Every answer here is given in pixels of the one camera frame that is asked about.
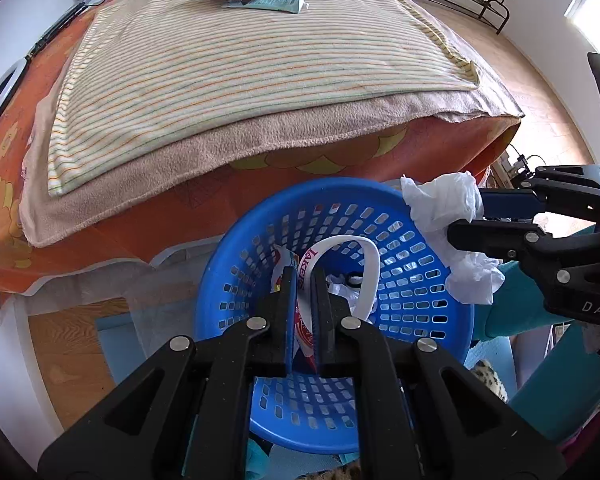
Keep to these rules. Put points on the blue plastic basket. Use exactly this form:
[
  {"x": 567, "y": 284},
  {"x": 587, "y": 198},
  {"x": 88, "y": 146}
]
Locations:
[{"x": 325, "y": 186}]

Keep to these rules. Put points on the black tripod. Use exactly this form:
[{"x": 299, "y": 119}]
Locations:
[{"x": 55, "y": 32}]

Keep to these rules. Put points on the leopard print cloth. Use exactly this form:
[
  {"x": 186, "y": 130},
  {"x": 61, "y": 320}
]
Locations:
[{"x": 490, "y": 380}]

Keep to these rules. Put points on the teal squeeze tube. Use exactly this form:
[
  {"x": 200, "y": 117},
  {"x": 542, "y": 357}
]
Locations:
[{"x": 270, "y": 3}]

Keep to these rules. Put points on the light blue floor mat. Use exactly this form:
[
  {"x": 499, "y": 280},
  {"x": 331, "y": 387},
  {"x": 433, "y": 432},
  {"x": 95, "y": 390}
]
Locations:
[{"x": 125, "y": 350}]

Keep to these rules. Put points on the person's teal trousers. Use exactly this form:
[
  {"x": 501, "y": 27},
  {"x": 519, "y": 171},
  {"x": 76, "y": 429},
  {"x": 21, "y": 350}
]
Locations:
[{"x": 520, "y": 305}]

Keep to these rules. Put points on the pink clothing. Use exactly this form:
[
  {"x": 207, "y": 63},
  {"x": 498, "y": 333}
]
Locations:
[{"x": 587, "y": 440}]

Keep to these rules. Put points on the small white tissue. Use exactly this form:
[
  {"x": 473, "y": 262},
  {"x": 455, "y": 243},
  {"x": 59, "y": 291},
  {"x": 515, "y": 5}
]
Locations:
[{"x": 440, "y": 200}]

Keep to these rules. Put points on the beige fleece blanket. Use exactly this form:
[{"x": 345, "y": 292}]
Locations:
[{"x": 180, "y": 175}]

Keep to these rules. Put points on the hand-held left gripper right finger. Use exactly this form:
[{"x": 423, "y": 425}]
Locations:
[{"x": 320, "y": 310}]

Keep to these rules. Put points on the orange patterned bedsheet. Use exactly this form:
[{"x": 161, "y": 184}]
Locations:
[{"x": 130, "y": 240}]

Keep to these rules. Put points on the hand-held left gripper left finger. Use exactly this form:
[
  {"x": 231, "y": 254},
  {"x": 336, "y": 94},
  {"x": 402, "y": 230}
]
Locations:
[{"x": 290, "y": 310}]

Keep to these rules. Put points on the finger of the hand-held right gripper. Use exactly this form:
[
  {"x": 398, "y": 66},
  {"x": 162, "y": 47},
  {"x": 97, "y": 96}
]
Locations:
[
  {"x": 510, "y": 202},
  {"x": 495, "y": 237}
]

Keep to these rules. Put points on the striped yellow blanket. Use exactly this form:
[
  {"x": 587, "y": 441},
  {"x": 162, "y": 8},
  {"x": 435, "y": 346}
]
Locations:
[{"x": 230, "y": 85}]

